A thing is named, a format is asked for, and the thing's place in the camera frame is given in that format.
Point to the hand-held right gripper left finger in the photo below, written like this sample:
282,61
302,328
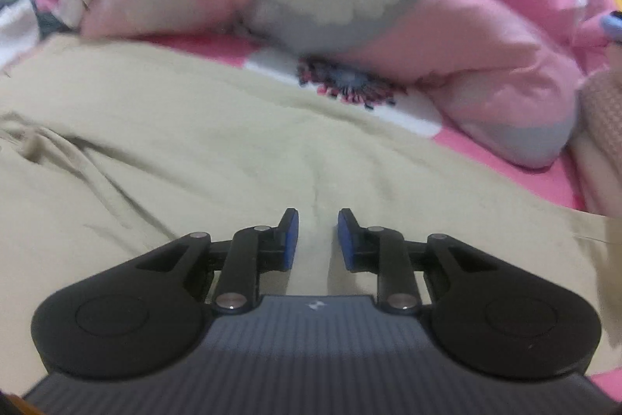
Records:
290,240

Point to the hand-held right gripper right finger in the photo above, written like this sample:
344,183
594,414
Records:
346,240

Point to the khaki pants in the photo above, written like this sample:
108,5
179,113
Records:
170,142

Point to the pink floral bed blanket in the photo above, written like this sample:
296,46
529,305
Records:
486,152

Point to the pale pink folded garment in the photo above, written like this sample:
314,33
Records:
602,177

